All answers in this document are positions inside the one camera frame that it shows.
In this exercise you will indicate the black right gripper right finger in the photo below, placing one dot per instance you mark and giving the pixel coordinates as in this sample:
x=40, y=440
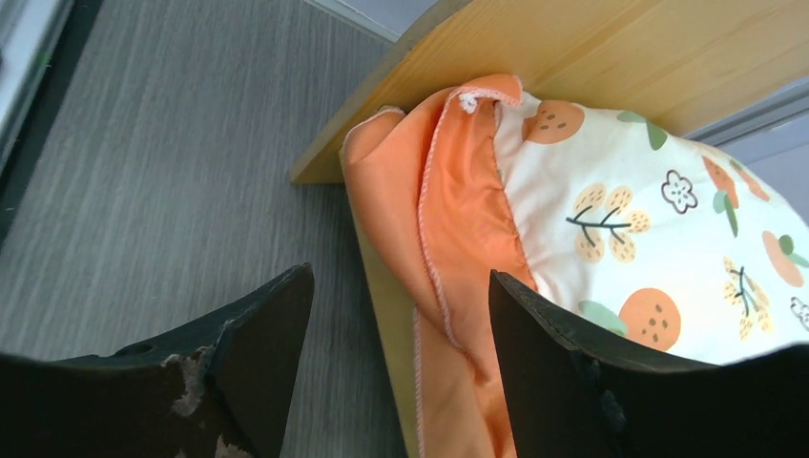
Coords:
x=574, y=389

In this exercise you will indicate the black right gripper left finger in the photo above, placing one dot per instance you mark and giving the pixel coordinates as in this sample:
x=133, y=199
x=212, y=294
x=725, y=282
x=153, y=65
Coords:
x=218, y=386

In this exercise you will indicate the orange fruit print cushion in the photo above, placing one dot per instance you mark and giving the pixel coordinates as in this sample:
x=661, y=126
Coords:
x=666, y=242

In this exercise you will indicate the wooden pet bed frame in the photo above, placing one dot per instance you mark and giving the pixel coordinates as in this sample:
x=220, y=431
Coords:
x=731, y=72

